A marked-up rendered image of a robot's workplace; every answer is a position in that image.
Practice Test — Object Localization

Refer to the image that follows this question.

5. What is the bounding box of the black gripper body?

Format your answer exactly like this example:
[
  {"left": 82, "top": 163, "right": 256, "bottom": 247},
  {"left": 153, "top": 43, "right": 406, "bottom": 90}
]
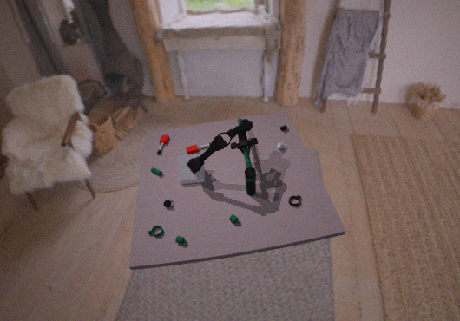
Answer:
[{"left": 231, "top": 134, "right": 258, "bottom": 149}]

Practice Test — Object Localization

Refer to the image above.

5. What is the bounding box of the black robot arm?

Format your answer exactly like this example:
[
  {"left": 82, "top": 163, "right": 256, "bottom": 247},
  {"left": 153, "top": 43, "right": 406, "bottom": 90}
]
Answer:
[{"left": 187, "top": 119, "right": 253, "bottom": 174}]

